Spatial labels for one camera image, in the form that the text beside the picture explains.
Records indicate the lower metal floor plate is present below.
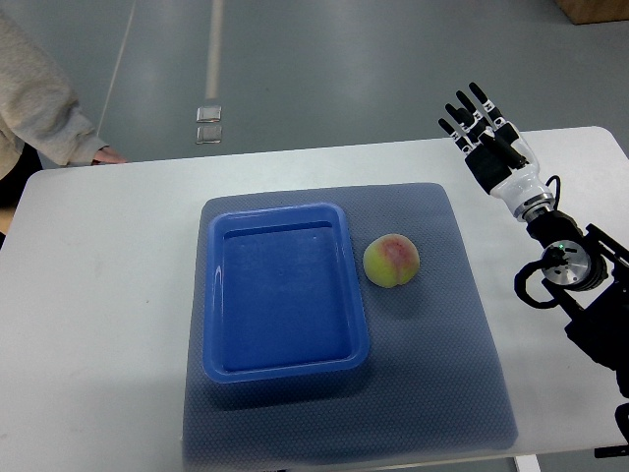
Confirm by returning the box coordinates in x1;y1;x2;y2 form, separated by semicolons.
196;124;222;145

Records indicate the blue plastic tray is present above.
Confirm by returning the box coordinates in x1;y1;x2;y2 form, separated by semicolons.
202;203;370;384

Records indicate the yellow red peach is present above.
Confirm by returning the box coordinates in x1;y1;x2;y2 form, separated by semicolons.
363;233;421;288

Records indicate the beige sleeved person arm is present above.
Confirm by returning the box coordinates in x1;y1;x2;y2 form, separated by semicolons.
1;14;106;176

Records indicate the grey blue table mat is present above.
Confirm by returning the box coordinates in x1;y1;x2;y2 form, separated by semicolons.
183;183;517;471

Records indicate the metal floor plate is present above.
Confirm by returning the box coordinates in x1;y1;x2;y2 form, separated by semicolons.
196;124;222;145
196;104;222;123

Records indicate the brown cardboard box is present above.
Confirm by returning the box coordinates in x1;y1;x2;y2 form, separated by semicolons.
555;0;628;25

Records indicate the upper metal floor plate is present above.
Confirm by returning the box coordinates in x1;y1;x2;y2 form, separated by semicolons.
196;104;222;123

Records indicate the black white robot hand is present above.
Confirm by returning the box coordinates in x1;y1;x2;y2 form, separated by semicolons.
438;82;557;222

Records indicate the person's hand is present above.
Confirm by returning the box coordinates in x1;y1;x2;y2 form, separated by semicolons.
91;147;127;165

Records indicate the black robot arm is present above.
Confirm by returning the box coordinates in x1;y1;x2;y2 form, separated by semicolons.
514;195;628;397

